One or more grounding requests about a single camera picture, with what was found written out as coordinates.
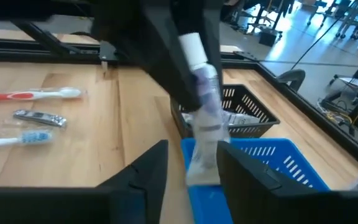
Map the blue plastic basket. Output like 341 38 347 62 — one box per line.
180 138 331 224

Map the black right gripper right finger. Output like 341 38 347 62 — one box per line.
216 141 314 224

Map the red white packaged toothbrush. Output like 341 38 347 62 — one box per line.
0 86 84 103

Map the white toothpaste tube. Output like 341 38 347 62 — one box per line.
181 110 261 128
178 32 231 187

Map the teal white packaged toothbrush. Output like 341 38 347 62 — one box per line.
0 130 55 151

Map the black box on floor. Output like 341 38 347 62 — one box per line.
258 29 281 48

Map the black plastic basket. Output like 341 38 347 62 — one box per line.
170 83 281 140

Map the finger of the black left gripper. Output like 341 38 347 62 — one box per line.
201 0 224 91
140 5 203 113

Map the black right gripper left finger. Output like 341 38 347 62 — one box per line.
96 139 170 224

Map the yellow cable bundle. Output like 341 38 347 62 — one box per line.
321 95 358 126

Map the silver nail clipper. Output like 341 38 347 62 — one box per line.
1 108 68 129

